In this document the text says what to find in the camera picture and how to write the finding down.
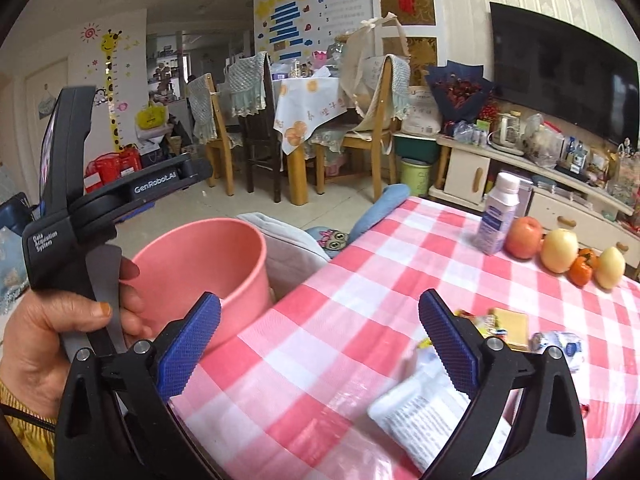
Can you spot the light green trash can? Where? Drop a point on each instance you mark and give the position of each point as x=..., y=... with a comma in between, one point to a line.
x=416, y=177

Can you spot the large yellow apple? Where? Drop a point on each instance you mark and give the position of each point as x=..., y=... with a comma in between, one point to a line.
x=559, y=250

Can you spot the light wooden chair crochet cover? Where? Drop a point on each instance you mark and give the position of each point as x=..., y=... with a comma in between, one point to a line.
x=207, y=110

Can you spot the dining table orange print cloth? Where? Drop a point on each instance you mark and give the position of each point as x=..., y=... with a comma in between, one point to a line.
x=305, y=105

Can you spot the beige cloth apron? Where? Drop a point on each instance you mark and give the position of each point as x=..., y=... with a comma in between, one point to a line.
x=367, y=80

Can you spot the pink plastic bucket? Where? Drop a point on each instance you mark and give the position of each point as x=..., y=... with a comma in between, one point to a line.
x=200, y=270

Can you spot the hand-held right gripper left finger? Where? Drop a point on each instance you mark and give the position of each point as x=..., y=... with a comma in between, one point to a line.
x=190, y=345

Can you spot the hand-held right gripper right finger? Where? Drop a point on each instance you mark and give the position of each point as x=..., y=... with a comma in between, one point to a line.
x=450, y=345

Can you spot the dark wooden chair crochet cover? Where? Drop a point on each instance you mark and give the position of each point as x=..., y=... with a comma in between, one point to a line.
x=255, y=125

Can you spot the pack of small water bottles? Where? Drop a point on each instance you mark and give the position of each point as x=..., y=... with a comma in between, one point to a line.
x=470, y=132

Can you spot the pink storage box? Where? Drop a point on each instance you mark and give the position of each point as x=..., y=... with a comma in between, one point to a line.
x=524, y=195

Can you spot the gold foil wrapper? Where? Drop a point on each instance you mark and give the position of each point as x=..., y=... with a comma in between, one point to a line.
x=510, y=329

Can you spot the dark blue flower bouquet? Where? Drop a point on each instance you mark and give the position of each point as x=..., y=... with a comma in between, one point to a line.
x=457, y=90

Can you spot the orange tangerine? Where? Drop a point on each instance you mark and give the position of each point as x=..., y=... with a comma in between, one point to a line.
x=582, y=270

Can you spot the grey owl print cushion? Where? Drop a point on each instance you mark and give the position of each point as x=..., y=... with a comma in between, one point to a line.
x=295, y=247

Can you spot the grey wet wipe packet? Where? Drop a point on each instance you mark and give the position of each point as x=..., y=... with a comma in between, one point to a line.
x=425, y=420

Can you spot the blue denim cushion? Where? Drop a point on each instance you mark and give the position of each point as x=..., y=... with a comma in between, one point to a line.
x=377, y=212

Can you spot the yellow tote bag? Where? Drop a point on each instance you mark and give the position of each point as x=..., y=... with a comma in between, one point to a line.
x=151, y=116

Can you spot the black television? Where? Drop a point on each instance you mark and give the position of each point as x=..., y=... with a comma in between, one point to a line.
x=565, y=65

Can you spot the dark green storage box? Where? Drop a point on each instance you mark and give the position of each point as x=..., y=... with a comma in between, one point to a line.
x=415, y=147

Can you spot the wall poster blue strips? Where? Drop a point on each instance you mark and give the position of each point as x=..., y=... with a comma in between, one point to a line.
x=310, y=15

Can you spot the clear printed gift bag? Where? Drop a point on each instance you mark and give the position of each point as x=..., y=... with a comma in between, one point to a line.
x=625, y=175

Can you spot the light wooden chair beige cushion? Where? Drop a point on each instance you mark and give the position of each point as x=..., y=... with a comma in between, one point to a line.
x=375, y=145

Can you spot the yellow green snack packet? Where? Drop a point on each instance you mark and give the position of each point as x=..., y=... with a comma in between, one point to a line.
x=480, y=324

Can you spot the small yellow pear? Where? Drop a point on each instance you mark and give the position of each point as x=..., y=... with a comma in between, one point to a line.
x=610, y=267

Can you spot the white bottle blue label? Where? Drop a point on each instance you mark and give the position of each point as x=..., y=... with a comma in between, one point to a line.
x=492, y=220

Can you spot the white blue small packet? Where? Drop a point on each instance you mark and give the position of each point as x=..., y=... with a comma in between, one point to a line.
x=560, y=347

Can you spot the person's left hand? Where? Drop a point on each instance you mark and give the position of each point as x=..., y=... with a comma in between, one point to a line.
x=35, y=340

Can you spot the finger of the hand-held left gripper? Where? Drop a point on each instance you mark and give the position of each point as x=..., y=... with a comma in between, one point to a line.
x=165, y=182

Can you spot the red gift box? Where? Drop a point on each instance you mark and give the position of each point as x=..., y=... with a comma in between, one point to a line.
x=102, y=175
x=130, y=162

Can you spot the plastic bag of food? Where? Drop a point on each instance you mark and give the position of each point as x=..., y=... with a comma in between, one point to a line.
x=542, y=142

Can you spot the person's left forearm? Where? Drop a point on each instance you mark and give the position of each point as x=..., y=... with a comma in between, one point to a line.
x=20, y=440

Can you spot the red apple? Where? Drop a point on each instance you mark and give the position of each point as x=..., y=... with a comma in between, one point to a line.
x=522, y=237

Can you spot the pink checkered tablecloth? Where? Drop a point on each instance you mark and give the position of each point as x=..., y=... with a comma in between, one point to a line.
x=350, y=320

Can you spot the white rice bag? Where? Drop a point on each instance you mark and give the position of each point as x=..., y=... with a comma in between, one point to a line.
x=422, y=110

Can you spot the white television stand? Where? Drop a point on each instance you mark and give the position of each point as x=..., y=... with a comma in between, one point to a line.
x=465, y=175

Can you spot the giraffe height wall sticker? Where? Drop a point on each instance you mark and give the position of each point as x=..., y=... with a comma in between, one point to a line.
x=112, y=85

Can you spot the glass kettle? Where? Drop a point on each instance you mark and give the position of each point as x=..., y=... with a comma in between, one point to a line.
x=507, y=132

